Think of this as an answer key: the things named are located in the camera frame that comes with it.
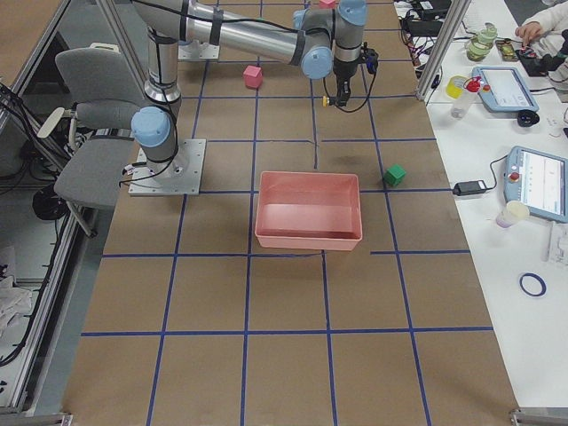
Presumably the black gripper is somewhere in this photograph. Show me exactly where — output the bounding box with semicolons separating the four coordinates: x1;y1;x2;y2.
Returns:
333;43;360;107

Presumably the pink cube near arm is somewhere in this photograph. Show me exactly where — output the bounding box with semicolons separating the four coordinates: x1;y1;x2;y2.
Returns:
318;0;336;9

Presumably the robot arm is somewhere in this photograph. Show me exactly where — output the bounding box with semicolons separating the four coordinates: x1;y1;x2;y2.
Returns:
134;1;378;111

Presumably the green cube near arm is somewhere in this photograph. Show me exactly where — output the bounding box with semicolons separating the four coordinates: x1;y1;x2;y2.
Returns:
383;164;406;186

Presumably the person hand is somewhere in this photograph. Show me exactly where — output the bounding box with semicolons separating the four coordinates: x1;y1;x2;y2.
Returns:
515;21;543;46

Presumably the pink cube centre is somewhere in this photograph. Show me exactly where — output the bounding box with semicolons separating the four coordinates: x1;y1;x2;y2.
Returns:
242;65;264;90

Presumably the yellow tape roll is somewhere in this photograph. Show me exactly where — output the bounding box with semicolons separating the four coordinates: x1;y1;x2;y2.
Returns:
446;75;470;99

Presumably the red cap squeeze bottle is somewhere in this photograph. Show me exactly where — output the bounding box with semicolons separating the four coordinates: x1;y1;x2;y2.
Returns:
450;75;482;119

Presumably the pink plastic bin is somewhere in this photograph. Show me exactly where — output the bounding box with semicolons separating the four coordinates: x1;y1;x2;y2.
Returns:
255;171;363;251

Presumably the far teach pendant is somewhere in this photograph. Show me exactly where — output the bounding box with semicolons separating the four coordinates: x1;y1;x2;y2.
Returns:
471;67;540;113

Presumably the teach pendant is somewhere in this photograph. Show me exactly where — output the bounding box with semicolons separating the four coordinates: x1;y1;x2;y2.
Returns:
471;67;540;113
503;146;567;224

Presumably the black power adapter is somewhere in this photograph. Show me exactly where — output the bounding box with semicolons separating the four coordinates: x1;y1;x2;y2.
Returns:
452;180;488;196

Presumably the black round dish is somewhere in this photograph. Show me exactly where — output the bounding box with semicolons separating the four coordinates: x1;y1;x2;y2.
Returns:
517;109;540;129

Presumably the paper cup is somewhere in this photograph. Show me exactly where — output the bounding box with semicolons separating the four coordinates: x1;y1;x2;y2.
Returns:
495;201;530;229

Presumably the near teach pendant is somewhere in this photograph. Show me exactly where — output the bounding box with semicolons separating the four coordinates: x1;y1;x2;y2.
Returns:
503;146;567;224

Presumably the grey office chair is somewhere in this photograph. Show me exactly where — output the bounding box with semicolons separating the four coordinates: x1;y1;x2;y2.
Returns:
37;43;147;237

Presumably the aluminium frame post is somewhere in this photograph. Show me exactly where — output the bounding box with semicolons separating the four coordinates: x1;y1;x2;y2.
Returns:
415;0;470;100

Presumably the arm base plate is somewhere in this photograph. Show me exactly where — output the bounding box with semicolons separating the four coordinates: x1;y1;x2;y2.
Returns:
177;40;220;62
128;138;206;197

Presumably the blue tape ring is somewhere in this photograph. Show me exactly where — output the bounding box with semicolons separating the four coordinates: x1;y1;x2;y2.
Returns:
518;272;547;297

